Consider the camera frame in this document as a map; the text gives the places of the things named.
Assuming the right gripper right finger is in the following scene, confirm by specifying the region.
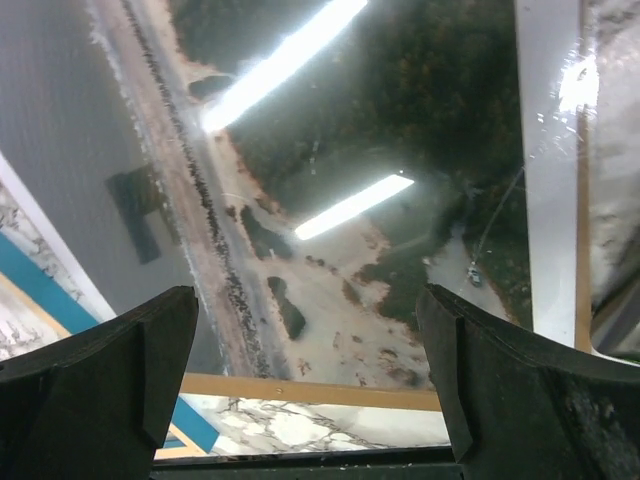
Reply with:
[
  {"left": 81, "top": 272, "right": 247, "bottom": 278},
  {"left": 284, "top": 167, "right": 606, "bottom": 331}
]
[{"left": 416, "top": 283, "right": 639, "bottom": 479}]

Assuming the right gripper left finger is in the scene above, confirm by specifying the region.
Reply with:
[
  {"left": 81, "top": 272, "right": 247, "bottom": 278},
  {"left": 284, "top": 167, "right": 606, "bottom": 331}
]
[{"left": 1, "top": 286, "right": 199, "bottom": 479}]

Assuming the aerial landscape photo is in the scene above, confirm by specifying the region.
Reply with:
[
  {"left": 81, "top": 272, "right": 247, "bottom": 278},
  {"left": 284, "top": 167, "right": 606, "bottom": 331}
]
[{"left": 1, "top": 1, "right": 541, "bottom": 389}]

